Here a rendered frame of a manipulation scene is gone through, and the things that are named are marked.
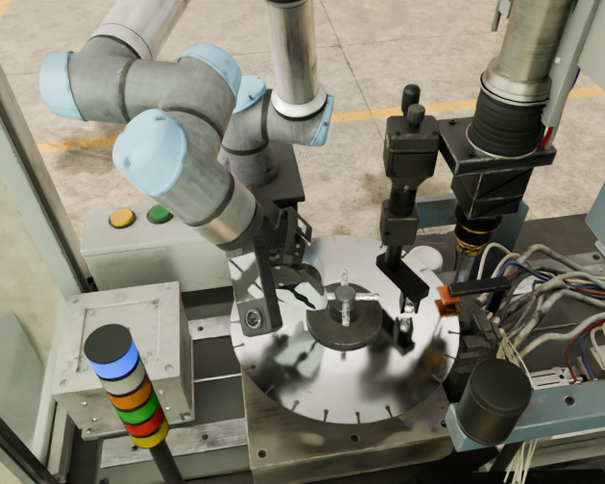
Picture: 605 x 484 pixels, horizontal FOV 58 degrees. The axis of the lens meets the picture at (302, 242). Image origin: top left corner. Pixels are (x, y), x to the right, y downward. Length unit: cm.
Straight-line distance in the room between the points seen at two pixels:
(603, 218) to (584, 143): 244
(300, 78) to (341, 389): 61
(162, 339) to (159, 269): 23
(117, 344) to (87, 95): 28
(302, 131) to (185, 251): 37
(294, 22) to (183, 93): 44
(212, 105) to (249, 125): 62
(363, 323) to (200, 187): 34
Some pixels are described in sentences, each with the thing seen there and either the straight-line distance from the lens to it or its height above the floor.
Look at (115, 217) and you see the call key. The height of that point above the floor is 91.
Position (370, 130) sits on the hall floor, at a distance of 282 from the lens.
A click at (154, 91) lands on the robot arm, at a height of 129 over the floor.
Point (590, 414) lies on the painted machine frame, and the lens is 69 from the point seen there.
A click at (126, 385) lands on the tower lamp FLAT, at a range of 59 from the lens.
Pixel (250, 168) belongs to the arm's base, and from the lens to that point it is 129.
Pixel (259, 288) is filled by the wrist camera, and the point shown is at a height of 111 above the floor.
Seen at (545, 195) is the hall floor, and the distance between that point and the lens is 263.
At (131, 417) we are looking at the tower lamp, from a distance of 64.
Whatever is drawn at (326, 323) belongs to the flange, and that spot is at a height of 96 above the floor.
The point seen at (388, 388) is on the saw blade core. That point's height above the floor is 95.
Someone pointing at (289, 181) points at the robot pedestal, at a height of 75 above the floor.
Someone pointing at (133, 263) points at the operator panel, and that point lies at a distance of 106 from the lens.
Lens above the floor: 160
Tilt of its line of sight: 46 degrees down
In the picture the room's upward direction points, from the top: 1 degrees counter-clockwise
